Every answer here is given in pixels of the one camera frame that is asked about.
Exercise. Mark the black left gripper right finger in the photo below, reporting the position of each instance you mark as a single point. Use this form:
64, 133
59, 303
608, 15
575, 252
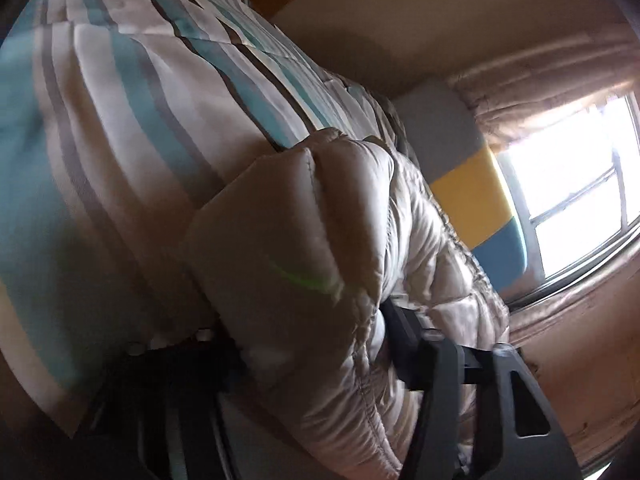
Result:
482, 413

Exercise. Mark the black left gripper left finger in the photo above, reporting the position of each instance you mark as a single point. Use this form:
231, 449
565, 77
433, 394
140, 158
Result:
158, 413

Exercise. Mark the beige puffer jacket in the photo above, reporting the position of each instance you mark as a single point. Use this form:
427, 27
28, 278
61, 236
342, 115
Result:
297, 254

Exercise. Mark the grey yellow blue headboard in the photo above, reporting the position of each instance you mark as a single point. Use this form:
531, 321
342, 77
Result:
465, 178

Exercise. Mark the beige patterned curtain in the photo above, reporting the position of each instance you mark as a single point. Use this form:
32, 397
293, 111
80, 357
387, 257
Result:
504, 93

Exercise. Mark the striped bed cover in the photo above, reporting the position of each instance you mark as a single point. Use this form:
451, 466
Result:
120, 120

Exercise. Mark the window frame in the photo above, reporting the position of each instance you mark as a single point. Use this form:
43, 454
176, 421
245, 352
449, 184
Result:
574, 179

